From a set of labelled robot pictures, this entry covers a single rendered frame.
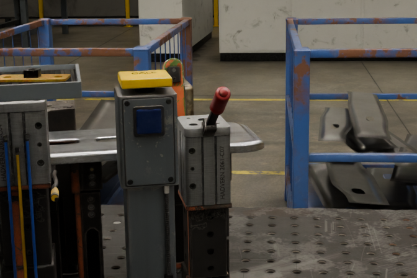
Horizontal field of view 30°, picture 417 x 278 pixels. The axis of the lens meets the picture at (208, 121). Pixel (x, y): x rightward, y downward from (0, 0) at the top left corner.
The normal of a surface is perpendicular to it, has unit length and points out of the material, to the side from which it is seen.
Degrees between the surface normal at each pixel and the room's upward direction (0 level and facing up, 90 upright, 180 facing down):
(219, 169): 90
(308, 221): 0
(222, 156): 90
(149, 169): 90
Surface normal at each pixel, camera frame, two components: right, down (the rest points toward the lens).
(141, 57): -0.11, 0.22
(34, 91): 0.18, 0.22
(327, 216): -0.01, -0.97
